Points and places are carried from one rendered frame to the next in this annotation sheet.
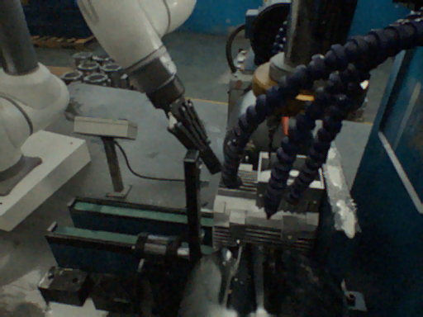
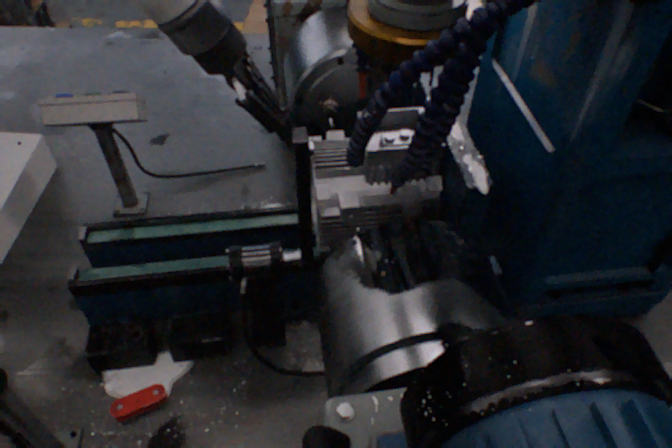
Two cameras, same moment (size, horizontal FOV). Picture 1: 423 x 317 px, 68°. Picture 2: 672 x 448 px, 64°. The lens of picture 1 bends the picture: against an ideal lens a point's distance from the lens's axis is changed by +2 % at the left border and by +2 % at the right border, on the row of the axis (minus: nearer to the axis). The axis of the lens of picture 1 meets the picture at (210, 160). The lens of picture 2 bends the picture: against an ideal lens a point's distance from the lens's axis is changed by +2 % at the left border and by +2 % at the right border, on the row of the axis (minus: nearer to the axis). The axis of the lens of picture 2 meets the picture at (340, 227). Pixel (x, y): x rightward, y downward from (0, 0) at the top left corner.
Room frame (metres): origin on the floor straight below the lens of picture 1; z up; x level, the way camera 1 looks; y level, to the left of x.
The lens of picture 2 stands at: (-0.13, 0.15, 1.65)
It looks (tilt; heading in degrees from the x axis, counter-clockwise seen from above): 47 degrees down; 341
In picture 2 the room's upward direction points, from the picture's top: 1 degrees clockwise
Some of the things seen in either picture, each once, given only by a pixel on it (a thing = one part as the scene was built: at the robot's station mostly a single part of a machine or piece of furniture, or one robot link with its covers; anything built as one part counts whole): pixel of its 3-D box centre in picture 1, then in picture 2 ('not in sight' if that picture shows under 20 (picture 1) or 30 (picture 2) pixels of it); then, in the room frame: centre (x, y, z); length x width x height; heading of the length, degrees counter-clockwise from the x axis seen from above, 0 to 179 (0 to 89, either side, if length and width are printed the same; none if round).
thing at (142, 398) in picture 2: not in sight; (139, 402); (0.34, 0.33, 0.81); 0.09 x 0.03 x 0.02; 98
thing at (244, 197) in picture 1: (263, 213); (370, 190); (0.50, -0.12, 1.01); 0.20 x 0.19 x 0.19; 80
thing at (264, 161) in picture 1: (287, 182); (397, 146); (0.49, -0.16, 1.11); 0.12 x 0.11 x 0.07; 80
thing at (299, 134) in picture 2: (192, 215); (303, 208); (0.39, 0.03, 1.12); 0.04 x 0.03 x 0.26; 80
